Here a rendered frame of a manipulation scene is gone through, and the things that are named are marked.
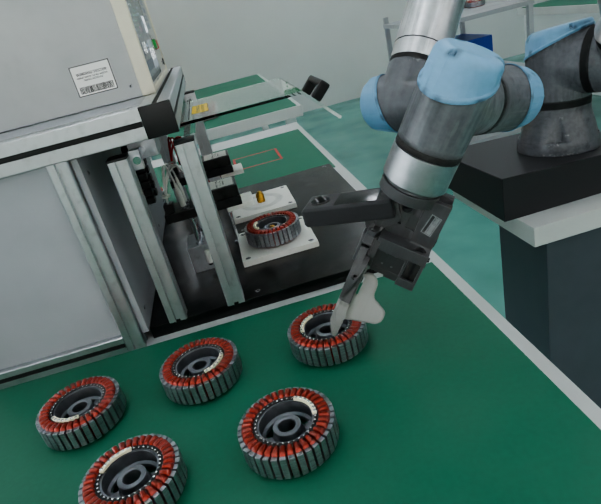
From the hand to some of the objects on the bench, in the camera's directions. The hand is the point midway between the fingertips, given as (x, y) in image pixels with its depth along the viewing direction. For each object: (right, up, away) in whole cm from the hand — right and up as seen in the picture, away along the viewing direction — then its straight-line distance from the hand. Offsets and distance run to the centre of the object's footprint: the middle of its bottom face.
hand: (343, 302), depth 72 cm
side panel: (-45, -12, +15) cm, 49 cm away
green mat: (-46, +30, +104) cm, 118 cm away
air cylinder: (-24, +5, +35) cm, 43 cm away
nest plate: (-15, +18, +58) cm, 62 cm away
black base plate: (-14, +11, +48) cm, 51 cm away
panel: (-37, +6, +45) cm, 59 cm away
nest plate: (-11, +9, +36) cm, 38 cm away
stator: (-24, -20, -13) cm, 34 cm away
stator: (-2, -6, +4) cm, 8 cm away
